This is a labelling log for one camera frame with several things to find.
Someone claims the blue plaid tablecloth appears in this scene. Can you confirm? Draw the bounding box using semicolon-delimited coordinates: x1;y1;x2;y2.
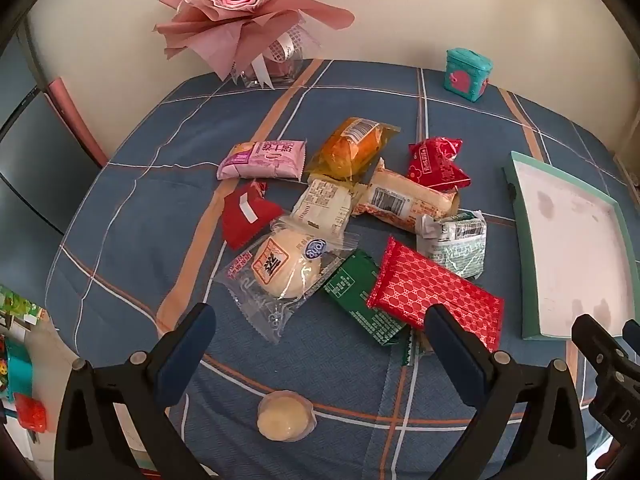
45;59;640;480

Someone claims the green and white snack packet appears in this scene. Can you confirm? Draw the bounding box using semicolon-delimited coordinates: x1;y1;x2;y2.
416;209;488;279

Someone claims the pink snack packet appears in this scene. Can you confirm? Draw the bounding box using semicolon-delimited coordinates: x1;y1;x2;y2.
216;139;307;182

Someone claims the red plastic object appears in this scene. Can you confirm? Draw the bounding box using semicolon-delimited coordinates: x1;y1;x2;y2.
14;392;48;431

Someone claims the person's right hand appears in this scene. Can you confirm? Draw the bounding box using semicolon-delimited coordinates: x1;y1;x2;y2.
594;437;623;468

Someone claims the dark grey cabinet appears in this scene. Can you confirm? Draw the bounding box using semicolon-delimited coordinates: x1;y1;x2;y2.
0;35;106;281

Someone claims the teal tin box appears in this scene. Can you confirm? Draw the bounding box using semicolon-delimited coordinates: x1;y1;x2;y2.
442;49;494;98

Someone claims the small white snack packet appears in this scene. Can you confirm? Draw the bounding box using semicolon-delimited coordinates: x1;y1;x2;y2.
290;174;353;235

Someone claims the dark red snack packet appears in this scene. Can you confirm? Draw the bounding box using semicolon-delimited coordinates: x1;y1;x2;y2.
221;180;281;251

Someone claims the dark green snack packet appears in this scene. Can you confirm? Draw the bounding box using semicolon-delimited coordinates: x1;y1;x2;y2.
323;250;408;347

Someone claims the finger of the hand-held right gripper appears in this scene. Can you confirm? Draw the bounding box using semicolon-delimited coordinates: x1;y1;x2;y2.
622;320;640;361
571;313;630;378

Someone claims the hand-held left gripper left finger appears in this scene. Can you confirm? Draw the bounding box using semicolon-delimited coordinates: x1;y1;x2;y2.
54;302;217;480

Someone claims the red patterned snack packet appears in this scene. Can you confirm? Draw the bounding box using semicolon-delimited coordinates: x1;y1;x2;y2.
366;236;504;353

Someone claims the beige cake packet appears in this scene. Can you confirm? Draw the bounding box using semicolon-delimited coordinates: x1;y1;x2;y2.
352;157;460;235

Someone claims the clear orange bread packet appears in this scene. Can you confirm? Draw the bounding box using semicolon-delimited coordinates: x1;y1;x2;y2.
306;116;401;181

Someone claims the green printed packet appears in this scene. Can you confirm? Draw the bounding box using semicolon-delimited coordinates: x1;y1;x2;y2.
0;285;51;326

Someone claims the small bright red snack packet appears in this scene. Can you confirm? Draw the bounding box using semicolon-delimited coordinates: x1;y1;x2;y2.
406;136;472;192

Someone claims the teal plastic object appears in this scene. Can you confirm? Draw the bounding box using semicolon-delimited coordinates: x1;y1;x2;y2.
0;340;33;396

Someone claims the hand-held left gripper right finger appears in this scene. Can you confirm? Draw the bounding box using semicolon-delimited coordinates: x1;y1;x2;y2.
424;304;587;480

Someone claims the clear white bun packet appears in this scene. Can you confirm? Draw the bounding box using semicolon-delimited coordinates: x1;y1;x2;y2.
214;215;360;345

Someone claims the glass vase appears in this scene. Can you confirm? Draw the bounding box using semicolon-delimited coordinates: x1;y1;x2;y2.
231;52;305;90

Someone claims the green-rimmed white tray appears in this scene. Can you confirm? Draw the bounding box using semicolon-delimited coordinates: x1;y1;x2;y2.
502;151;640;342

